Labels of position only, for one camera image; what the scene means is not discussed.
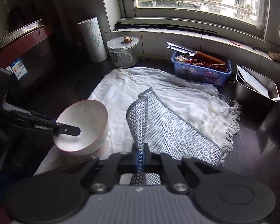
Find white ceramic bowl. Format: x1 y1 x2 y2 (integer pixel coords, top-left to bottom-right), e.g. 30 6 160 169
53 100 109 156

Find silver mesh scrubbing cloth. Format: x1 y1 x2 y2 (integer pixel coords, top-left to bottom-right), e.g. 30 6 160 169
126 88 223 185

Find red kitchen appliance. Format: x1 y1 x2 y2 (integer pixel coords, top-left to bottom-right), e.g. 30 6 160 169
0 19 53 86

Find white fringed cloth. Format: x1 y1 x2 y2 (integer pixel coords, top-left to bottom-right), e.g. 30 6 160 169
37 67 240 174

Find paper towel roll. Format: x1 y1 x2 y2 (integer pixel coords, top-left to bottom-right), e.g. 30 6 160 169
78 17 107 63

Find glass jar with lid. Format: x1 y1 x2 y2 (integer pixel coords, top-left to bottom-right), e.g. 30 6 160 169
107 36 139 68

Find blue plastic basket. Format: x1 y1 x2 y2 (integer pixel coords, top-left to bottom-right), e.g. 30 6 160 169
171 52 232 88

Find ginger piece on lid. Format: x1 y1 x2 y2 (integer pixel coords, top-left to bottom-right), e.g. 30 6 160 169
123 36 132 44

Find steel peeler tool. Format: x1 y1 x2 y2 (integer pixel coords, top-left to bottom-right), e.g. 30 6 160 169
166 42 197 57

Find dried red chilies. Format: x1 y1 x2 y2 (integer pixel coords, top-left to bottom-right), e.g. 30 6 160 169
185 59 229 72

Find stainless steel container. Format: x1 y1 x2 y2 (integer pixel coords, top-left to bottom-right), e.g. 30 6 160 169
233 65 279 121

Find red rubber band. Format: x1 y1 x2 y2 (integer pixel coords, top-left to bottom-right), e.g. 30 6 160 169
230 40 243 46

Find brown item on sill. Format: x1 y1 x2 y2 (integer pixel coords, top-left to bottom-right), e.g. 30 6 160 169
267 51 280 63

